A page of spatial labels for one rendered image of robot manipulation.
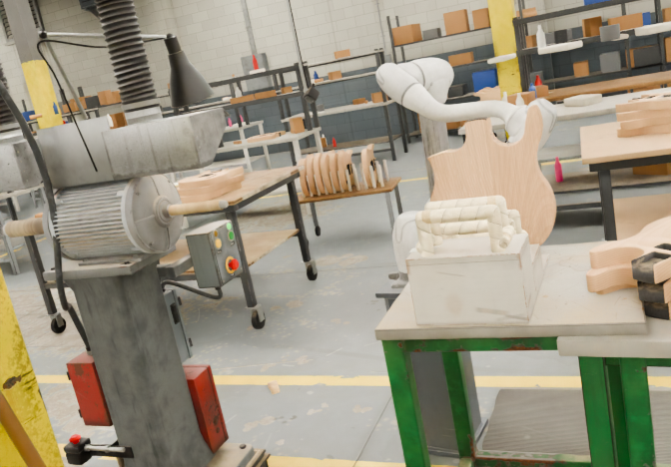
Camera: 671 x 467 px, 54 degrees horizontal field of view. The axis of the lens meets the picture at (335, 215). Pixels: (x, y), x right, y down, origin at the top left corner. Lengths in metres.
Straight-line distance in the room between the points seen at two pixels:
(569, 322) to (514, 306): 0.12
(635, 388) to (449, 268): 0.48
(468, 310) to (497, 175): 0.44
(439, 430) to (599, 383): 1.24
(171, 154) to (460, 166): 0.80
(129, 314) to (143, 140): 0.61
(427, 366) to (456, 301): 1.08
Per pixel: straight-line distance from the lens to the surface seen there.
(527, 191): 1.87
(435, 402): 2.73
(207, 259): 2.32
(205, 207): 2.00
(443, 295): 1.61
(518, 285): 1.56
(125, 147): 1.94
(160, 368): 2.34
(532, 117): 1.83
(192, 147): 1.81
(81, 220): 2.18
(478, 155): 1.87
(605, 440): 1.74
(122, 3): 1.95
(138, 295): 2.25
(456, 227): 1.73
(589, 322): 1.58
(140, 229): 2.04
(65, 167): 2.21
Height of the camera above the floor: 1.58
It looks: 13 degrees down
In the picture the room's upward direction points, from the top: 11 degrees counter-clockwise
